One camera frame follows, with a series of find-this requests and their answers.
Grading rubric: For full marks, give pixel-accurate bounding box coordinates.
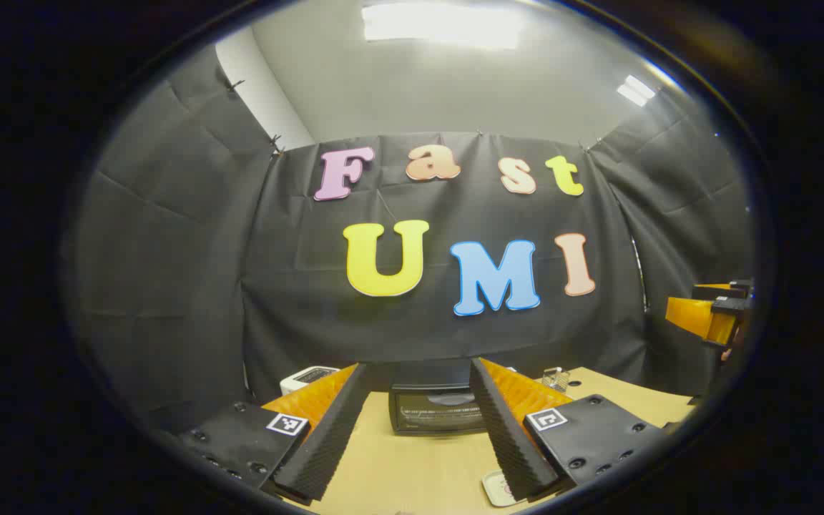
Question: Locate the cream food tray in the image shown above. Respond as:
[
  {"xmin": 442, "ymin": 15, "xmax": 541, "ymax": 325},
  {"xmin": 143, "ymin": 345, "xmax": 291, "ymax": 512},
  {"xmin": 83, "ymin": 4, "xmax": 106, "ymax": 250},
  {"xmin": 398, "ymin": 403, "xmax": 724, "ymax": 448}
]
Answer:
[{"xmin": 482, "ymin": 470, "xmax": 527, "ymax": 509}]

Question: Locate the black electric oven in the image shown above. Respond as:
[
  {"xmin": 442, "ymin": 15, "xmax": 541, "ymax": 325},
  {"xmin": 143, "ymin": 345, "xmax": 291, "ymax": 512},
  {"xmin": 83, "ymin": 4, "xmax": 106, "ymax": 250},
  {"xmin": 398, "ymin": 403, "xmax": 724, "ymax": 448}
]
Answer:
[{"xmin": 389, "ymin": 361, "xmax": 488, "ymax": 436}]

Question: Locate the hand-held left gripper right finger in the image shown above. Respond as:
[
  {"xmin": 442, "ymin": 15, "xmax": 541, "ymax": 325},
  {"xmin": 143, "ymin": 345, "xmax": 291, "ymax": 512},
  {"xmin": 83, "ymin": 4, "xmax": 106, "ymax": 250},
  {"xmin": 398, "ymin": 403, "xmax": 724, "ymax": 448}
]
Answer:
[{"xmin": 469, "ymin": 358, "xmax": 670, "ymax": 501}]

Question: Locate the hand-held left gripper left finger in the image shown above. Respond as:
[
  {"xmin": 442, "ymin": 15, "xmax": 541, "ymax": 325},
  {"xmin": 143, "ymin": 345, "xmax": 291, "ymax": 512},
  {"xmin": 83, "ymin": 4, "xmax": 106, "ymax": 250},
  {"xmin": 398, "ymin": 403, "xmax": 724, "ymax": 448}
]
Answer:
[{"xmin": 176, "ymin": 363, "xmax": 371, "ymax": 501}]

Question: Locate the white toaster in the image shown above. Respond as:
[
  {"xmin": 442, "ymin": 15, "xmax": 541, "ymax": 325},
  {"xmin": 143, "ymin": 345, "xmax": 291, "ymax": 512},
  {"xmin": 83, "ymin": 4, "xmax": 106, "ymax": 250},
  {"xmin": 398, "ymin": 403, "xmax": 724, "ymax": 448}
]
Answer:
[{"xmin": 280, "ymin": 366, "xmax": 341, "ymax": 396}]

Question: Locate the black backdrop cloth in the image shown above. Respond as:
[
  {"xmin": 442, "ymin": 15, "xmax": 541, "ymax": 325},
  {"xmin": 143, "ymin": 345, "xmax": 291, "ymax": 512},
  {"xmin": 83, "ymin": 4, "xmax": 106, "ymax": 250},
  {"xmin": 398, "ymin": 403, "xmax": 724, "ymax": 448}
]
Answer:
[{"xmin": 69, "ymin": 43, "xmax": 756, "ymax": 430}]

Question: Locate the large ceiling light panel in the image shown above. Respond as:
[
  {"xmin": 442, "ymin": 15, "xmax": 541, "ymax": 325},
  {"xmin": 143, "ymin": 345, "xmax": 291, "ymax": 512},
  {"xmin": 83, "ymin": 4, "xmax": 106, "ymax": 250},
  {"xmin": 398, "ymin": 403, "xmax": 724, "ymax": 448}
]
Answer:
[{"xmin": 362, "ymin": 4, "xmax": 524, "ymax": 49}]

